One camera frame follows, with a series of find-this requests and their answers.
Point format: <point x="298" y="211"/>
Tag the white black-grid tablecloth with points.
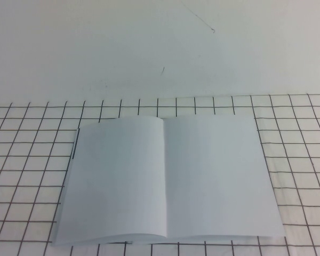
<point x="29" y="160"/>

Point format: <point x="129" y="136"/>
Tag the brochure book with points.
<point x="202" y="173"/>

